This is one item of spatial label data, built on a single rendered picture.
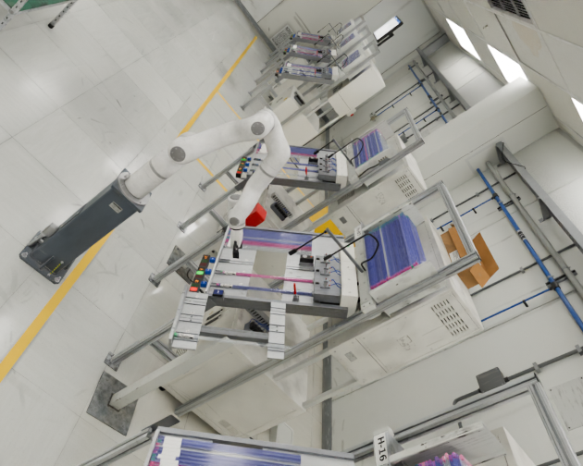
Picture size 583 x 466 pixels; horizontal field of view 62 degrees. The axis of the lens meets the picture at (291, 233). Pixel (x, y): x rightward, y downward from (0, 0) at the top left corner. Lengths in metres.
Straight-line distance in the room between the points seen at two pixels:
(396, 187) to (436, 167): 1.93
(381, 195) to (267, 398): 1.72
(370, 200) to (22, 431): 2.61
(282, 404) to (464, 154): 3.61
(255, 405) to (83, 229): 1.36
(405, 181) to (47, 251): 2.41
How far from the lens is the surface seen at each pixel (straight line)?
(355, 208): 3.73
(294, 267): 2.65
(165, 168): 2.34
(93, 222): 2.59
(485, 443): 1.74
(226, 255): 2.72
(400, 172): 3.63
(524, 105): 5.58
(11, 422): 2.48
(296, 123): 6.89
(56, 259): 2.82
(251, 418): 3.04
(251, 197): 2.25
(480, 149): 5.61
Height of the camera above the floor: 2.07
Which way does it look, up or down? 21 degrees down
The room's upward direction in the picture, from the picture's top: 58 degrees clockwise
